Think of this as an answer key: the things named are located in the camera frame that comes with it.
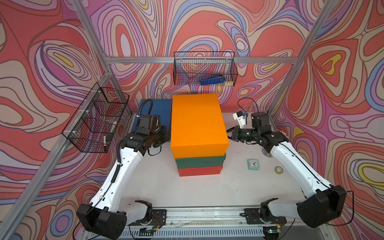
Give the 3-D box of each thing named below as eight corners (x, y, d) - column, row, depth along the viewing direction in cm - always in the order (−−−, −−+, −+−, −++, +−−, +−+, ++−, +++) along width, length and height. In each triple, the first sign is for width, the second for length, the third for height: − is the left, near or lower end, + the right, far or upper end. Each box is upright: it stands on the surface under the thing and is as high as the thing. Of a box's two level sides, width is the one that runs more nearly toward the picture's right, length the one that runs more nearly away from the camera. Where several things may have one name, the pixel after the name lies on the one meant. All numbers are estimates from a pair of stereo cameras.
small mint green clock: (248, 170, 92) (249, 168, 90) (246, 160, 96) (247, 158, 94) (259, 170, 92) (261, 168, 90) (256, 160, 96) (258, 158, 94)
